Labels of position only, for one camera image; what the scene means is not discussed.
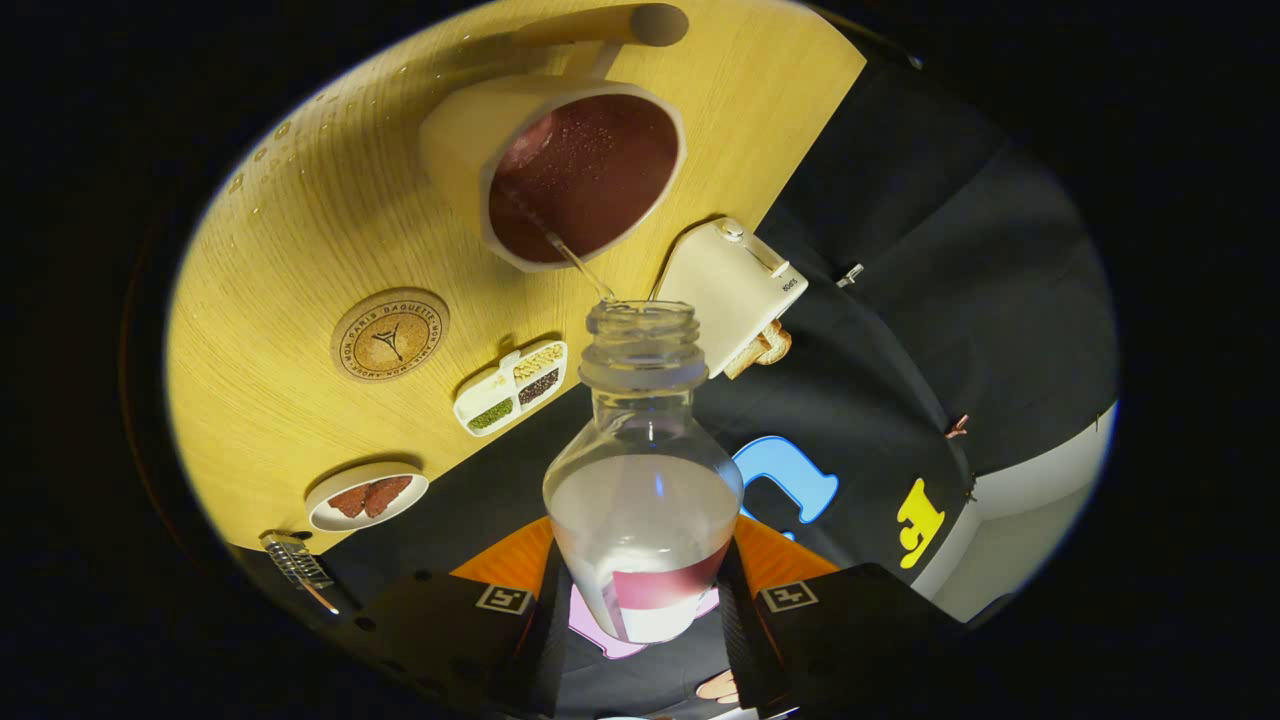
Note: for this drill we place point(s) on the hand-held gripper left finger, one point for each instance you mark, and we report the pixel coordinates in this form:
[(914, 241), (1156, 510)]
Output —
[(545, 650)]

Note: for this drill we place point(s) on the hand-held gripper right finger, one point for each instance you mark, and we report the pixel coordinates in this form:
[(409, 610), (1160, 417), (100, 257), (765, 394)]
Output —
[(745, 650)]

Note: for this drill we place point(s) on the clear plastic juice bottle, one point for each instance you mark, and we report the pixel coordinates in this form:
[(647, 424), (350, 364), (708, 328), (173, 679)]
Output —
[(640, 500)]

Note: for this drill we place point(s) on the round cork coaster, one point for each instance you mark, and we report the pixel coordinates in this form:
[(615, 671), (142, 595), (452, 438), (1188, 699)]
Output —
[(390, 335)]

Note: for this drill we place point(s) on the white round plate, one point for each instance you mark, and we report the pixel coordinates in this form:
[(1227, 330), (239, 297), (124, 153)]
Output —
[(415, 490)]

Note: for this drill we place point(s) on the red-brown meat slice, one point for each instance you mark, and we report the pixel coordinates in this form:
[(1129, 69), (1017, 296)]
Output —
[(388, 493), (350, 500)]

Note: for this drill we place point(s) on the pencil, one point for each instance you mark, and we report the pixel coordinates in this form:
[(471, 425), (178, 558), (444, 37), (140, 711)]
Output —
[(322, 600)]

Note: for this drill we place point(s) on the white divided grain dish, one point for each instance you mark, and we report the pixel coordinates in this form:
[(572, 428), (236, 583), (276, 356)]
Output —
[(510, 388)]

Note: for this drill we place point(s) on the toast slice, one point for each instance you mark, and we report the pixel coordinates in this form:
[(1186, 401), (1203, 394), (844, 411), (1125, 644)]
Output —
[(748, 358), (778, 342)]

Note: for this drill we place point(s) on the copper clip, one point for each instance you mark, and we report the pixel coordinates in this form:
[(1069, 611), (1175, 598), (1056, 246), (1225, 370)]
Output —
[(957, 426)]

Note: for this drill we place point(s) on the white toaster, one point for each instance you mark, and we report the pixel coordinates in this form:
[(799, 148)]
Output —
[(720, 290)]

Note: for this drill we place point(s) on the silver clip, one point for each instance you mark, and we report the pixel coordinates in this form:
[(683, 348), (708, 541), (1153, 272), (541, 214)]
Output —
[(850, 275)]

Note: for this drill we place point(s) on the black backdrop cloth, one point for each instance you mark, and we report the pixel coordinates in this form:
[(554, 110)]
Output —
[(950, 300)]

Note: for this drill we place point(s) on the wooden table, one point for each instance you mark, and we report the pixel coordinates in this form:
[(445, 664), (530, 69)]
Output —
[(300, 230)]

